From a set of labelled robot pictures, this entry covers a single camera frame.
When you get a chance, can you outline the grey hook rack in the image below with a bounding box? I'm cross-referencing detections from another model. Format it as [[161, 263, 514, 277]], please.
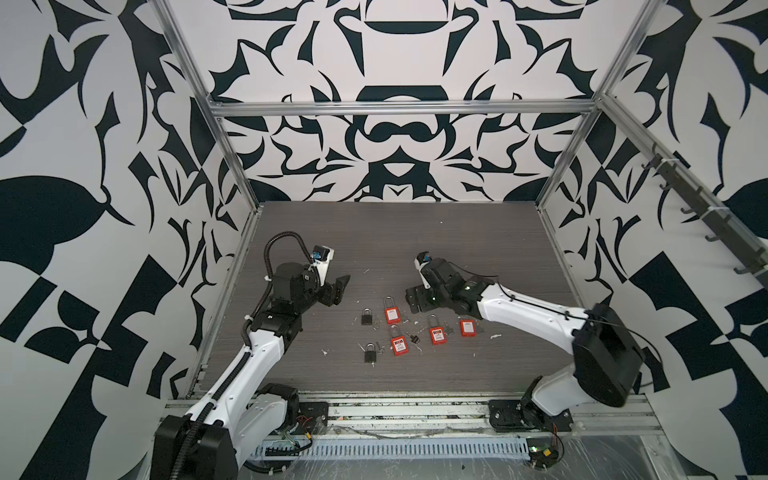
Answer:
[[643, 142, 767, 290]]

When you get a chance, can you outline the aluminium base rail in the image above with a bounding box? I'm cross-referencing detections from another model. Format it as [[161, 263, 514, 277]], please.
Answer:
[[299, 392, 663, 437]]

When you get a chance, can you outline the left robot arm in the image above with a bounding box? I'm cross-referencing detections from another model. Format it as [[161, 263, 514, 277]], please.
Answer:
[[149, 245, 350, 479]]

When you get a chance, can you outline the aluminium cage frame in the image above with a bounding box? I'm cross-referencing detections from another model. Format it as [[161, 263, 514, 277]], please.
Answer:
[[149, 0, 667, 361]]

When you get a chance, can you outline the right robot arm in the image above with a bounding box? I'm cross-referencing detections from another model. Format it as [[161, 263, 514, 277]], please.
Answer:
[[406, 252, 644, 432]]

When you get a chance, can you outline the white cable duct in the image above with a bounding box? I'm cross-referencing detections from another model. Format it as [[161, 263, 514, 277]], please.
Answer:
[[249, 438, 530, 461]]

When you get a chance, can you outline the red padlock long shackle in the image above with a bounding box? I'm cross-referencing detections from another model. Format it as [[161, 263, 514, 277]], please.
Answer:
[[459, 318, 478, 337]]

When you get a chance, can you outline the black padlock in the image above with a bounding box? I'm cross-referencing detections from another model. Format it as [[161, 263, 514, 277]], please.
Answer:
[[360, 308, 379, 331], [363, 342, 379, 365]]

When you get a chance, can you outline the silver key white head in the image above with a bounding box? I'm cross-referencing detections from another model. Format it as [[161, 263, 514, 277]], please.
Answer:
[[408, 334, 423, 352]]

